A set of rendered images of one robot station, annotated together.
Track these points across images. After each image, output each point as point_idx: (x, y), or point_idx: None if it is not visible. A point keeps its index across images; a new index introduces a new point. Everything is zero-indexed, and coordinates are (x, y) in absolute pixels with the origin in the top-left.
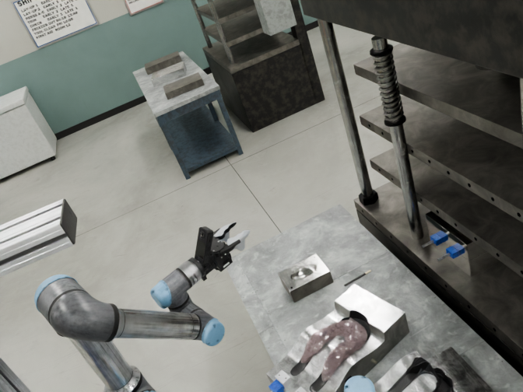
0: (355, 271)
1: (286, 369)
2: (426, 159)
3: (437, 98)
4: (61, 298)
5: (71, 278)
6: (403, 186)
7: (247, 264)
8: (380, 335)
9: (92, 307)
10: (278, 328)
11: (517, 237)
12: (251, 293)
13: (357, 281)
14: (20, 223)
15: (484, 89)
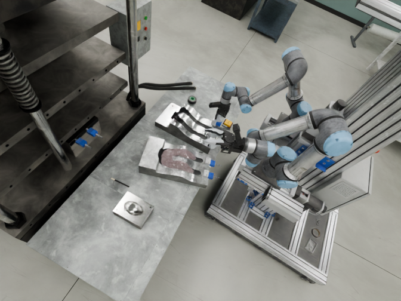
0: (114, 187)
1: (199, 177)
2: (61, 104)
3: (51, 49)
4: (339, 114)
5: (330, 135)
6: (58, 143)
7: (129, 278)
8: (164, 143)
9: (323, 108)
10: (175, 206)
11: (99, 90)
12: (157, 246)
13: (123, 181)
14: (381, 2)
15: (42, 30)
